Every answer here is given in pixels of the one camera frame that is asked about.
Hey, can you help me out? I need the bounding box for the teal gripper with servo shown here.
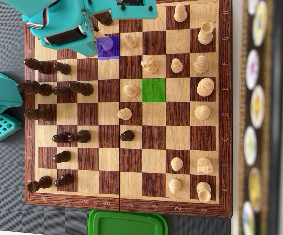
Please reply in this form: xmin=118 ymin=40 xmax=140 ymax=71
xmin=22 ymin=0 xmax=100 ymax=59

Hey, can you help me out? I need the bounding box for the dark wooden knight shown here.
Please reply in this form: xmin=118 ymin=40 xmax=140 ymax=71
xmin=67 ymin=129 xmax=91 ymax=144
xmin=96 ymin=11 xmax=113 ymax=27

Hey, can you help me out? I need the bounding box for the dark wooden pawn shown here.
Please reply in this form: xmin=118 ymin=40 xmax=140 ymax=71
xmin=53 ymin=150 xmax=71 ymax=164
xmin=52 ymin=87 xmax=72 ymax=98
xmin=120 ymin=130 xmax=135 ymax=142
xmin=54 ymin=173 xmax=73 ymax=188
xmin=53 ymin=61 xmax=71 ymax=75
xmin=52 ymin=132 xmax=71 ymax=144

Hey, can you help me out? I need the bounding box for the light wooden pawn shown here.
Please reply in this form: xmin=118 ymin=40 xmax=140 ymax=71
xmin=169 ymin=178 xmax=182 ymax=195
xmin=171 ymin=157 xmax=184 ymax=171
xmin=123 ymin=84 xmax=139 ymax=98
xmin=174 ymin=3 xmax=188 ymax=23
xmin=122 ymin=33 xmax=138 ymax=49
xmin=117 ymin=108 xmax=132 ymax=120
xmin=171 ymin=58 xmax=183 ymax=73

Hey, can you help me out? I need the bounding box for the dark wooden rook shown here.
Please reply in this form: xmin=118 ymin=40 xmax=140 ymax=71
xmin=26 ymin=175 xmax=53 ymax=193
xmin=24 ymin=58 xmax=51 ymax=74

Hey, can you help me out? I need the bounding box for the light wooden knight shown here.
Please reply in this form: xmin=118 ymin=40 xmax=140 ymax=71
xmin=141 ymin=55 xmax=159 ymax=75
xmin=196 ymin=157 xmax=214 ymax=175

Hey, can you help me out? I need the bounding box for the dark wooden king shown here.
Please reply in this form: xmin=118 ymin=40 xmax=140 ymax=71
xmin=18 ymin=80 xmax=53 ymax=96

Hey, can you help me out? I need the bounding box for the wooden folding chessboard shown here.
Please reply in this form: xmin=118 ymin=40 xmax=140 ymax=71
xmin=23 ymin=0 xmax=233 ymax=218

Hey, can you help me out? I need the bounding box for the light wooden bishop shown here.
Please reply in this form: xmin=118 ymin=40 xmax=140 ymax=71
xmin=194 ymin=55 xmax=208 ymax=75

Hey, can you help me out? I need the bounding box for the light wooden rook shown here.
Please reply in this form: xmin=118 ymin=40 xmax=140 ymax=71
xmin=196 ymin=181 xmax=212 ymax=203
xmin=197 ymin=21 xmax=214 ymax=45

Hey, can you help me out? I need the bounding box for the light wooden king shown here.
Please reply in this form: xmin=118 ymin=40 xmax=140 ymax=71
xmin=196 ymin=77 xmax=215 ymax=97

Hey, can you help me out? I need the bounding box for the light wooden queen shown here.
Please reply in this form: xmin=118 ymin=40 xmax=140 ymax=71
xmin=194 ymin=105 xmax=211 ymax=120

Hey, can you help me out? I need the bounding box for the dark grey table mat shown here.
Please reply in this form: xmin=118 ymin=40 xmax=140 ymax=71
xmin=0 ymin=0 xmax=232 ymax=235

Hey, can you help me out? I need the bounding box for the green plastic container lid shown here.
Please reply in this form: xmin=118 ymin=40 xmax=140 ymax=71
xmin=87 ymin=208 xmax=168 ymax=235

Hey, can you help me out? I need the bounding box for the red white black servo cable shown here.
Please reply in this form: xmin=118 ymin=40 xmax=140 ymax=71
xmin=25 ymin=7 xmax=51 ymax=31

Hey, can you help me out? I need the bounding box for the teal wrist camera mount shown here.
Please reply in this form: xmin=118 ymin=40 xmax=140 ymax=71
xmin=84 ymin=0 xmax=158 ymax=20

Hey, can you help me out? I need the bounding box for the black ornate medallion frame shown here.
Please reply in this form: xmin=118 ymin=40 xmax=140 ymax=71
xmin=236 ymin=0 xmax=283 ymax=235

